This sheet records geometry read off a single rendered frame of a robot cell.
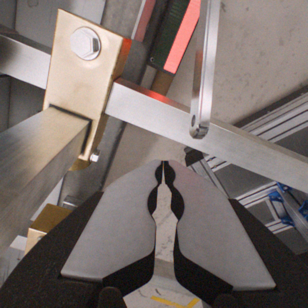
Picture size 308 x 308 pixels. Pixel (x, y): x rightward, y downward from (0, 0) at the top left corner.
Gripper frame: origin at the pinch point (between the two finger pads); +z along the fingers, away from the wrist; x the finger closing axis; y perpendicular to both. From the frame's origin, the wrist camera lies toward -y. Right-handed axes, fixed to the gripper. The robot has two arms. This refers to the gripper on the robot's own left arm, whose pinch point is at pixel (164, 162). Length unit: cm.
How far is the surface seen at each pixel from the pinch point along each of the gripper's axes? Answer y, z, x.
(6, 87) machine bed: 1.5, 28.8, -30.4
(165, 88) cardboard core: 10, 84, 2
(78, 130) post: -0.5, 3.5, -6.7
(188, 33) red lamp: -8.4, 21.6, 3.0
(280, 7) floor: -23, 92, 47
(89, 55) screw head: -5.7, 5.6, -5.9
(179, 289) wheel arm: 28.1, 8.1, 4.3
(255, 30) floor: -15, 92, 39
